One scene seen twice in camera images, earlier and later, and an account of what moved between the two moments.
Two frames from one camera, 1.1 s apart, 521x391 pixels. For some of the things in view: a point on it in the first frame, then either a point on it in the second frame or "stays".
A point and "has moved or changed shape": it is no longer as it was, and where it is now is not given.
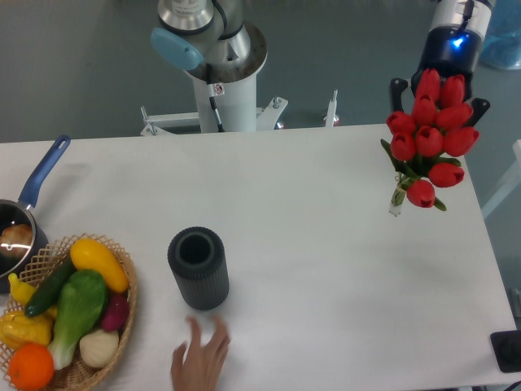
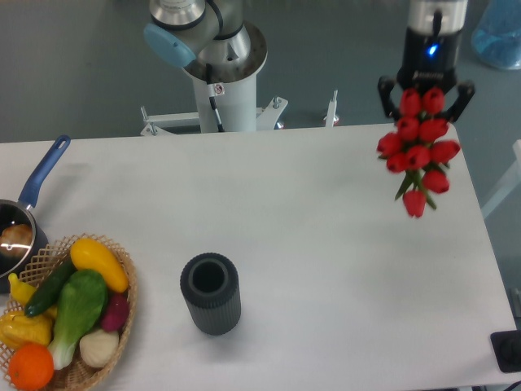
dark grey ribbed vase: x=197 y=258 -> x=210 y=286
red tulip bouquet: x=426 y=145 has moved or changed shape
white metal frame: x=509 y=185 stays
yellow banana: x=22 y=292 stays
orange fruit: x=31 y=366 stays
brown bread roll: x=15 y=240 stays
